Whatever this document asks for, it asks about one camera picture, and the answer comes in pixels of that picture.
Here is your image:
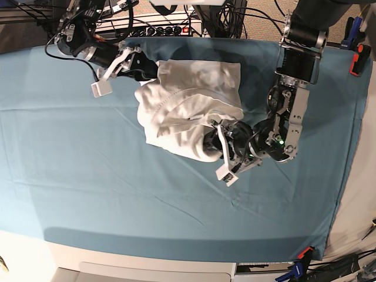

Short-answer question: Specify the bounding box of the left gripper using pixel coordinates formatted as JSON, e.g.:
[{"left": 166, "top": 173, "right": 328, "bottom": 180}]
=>
[{"left": 203, "top": 120, "right": 263, "bottom": 175}]

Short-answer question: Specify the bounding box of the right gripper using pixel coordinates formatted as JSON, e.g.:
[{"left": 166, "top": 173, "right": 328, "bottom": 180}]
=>
[{"left": 86, "top": 44, "right": 158, "bottom": 82}]

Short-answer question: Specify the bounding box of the white T-shirt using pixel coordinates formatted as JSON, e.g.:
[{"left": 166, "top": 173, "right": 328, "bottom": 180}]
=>
[{"left": 135, "top": 59, "right": 244, "bottom": 163}]

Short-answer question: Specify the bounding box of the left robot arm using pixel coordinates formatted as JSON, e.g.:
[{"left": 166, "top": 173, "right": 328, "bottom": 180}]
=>
[{"left": 204, "top": 1, "right": 352, "bottom": 185}]

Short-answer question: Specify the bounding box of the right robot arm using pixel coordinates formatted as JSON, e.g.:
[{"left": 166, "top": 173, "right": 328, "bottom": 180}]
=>
[{"left": 44, "top": 1, "right": 158, "bottom": 84}]

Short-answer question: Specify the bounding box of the black power strip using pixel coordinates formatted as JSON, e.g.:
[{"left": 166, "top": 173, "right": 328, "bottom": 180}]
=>
[{"left": 145, "top": 25, "right": 193, "bottom": 37}]

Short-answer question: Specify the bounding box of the teal table cloth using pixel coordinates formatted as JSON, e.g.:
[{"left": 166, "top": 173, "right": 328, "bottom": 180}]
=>
[{"left": 1, "top": 47, "right": 373, "bottom": 262}]

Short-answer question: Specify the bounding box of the orange black clamp bottom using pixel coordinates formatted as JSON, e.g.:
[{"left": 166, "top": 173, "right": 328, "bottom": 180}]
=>
[{"left": 297, "top": 246, "right": 315, "bottom": 260}]

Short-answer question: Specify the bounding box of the orange black clamp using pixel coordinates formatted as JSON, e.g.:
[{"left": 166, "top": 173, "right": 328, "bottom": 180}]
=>
[
  {"left": 350, "top": 44, "right": 371, "bottom": 76},
  {"left": 297, "top": 246, "right": 315, "bottom": 260}
]

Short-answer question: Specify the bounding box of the blue black clamp bottom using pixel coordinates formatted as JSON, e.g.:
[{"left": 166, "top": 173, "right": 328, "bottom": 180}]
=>
[{"left": 275, "top": 261, "right": 308, "bottom": 282}]

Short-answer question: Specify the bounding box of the blue black clamp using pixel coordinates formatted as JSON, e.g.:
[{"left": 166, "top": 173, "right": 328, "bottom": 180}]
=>
[
  {"left": 275, "top": 261, "right": 308, "bottom": 282},
  {"left": 327, "top": 16, "right": 362, "bottom": 51}
]

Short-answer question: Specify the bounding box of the orange black clamp top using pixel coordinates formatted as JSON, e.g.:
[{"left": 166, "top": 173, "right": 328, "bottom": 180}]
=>
[{"left": 350, "top": 44, "right": 371, "bottom": 76}]

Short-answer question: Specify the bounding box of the blue black clamp top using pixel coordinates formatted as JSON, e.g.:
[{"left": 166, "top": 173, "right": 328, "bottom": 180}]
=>
[{"left": 327, "top": 16, "right": 362, "bottom": 51}]

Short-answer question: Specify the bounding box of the white cabinet under table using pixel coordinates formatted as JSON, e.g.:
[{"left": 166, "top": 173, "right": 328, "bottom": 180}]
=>
[{"left": 48, "top": 243, "right": 236, "bottom": 281}]

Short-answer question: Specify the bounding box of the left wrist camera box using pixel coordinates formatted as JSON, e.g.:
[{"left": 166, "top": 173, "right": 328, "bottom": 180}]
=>
[{"left": 216, "top": 164, "right": 239, "bottom": 187}]

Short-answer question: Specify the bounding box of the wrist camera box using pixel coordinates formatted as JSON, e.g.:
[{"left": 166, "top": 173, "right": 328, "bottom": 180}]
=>
[
  {"left": 216, "top": 164, "right": 239, "bottom": 187},
  {"left": 91, "top": 80, "right": 113, "bottom": 98}
]

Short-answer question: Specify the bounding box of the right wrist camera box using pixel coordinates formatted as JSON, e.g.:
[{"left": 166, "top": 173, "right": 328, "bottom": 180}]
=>
[{"left": 91, "top": 80, "right": 113, "bottom": 98}]

